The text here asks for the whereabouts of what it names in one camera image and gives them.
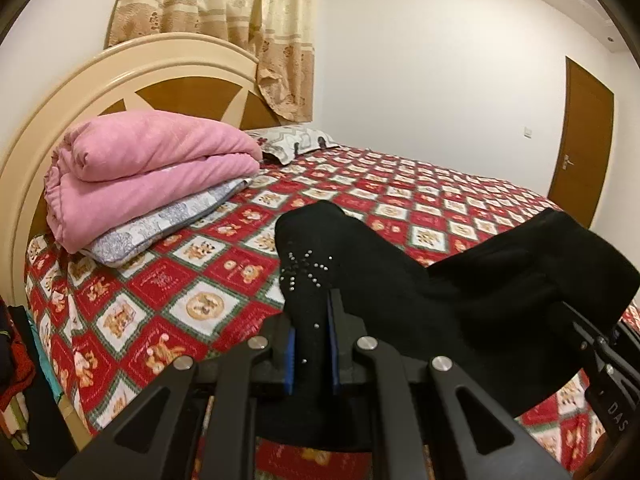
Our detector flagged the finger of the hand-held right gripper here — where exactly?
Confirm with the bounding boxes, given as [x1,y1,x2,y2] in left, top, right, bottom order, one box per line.
[563,301,640,377]

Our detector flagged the brown wooden door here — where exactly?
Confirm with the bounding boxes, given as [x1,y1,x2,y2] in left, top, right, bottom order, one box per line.
[547,56,615,228]

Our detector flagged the beige patterned curtain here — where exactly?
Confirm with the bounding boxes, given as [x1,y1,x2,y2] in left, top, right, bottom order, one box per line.
[107,0,318,126]

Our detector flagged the dark and red clothing pile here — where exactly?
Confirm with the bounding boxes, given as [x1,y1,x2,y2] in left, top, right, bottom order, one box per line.
[0,300,51,461]

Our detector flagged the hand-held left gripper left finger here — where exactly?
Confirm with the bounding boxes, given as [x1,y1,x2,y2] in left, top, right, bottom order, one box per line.
[57,312,298,480]

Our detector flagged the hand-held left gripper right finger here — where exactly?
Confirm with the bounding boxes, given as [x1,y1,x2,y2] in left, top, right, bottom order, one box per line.
[327,290,571,480]

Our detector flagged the red printed patchwork bed sheet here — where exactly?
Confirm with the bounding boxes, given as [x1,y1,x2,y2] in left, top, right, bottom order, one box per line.
[25,145,640,480]

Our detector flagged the grey floral patterned pillow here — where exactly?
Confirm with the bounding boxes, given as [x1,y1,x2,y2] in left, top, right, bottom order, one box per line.
[82,177,253,268]

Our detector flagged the cream and brown headboard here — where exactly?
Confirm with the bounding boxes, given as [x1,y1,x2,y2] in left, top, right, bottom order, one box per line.
[0,32,281,456]

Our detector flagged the pink folded blanket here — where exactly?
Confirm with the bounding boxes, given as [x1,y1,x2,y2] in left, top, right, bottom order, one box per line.
[44,110,262,255]

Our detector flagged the white zigzag patterned pillow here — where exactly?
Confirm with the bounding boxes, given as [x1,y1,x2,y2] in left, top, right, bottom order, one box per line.
[245,124,341,166]

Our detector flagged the black pants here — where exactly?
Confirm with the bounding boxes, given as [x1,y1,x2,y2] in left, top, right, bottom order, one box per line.
[257,200,640,451]

